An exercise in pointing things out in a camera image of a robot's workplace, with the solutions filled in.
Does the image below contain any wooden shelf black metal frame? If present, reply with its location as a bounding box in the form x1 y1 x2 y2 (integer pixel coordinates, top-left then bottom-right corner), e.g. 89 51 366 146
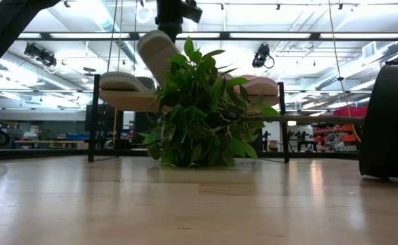
88 73 291 163

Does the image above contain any green artificial leafy plant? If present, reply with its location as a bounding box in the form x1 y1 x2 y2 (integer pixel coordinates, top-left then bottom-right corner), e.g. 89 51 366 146
140 37 365 168

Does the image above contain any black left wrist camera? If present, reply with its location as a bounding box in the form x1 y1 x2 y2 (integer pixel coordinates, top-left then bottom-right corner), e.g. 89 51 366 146
180 0 203 25

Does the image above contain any red storage bin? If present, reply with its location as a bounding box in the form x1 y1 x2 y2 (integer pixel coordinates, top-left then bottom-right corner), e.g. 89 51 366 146
333 106 369 118

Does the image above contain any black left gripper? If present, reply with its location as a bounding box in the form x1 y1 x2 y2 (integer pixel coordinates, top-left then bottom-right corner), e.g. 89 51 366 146
155 0 184 44

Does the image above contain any black aluminium rig frame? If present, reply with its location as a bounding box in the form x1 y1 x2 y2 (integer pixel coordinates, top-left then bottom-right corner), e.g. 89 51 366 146
14 31 398 42

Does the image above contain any pink rubber slide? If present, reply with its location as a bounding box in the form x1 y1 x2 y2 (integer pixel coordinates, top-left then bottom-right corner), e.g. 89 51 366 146
233 74 280 97

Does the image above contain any black plant pot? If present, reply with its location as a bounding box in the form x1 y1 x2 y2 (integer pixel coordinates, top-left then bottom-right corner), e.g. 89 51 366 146
359 65 398 180

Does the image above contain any black computer monitor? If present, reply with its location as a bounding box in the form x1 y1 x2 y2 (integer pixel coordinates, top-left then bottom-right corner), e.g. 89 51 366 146
84 103 125 134

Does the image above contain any black ceiling-mounted camera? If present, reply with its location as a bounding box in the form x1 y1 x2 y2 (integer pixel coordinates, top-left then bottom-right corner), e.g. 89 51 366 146
23 42 58 68
251 43 275 69

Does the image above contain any rack of orange bins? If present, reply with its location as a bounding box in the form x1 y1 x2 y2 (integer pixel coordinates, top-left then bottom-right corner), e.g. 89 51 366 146
312 123 360 153

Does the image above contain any grey-green rubber slide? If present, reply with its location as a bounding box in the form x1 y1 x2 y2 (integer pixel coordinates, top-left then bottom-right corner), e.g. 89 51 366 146
137 29 183 88
99 71 157 94

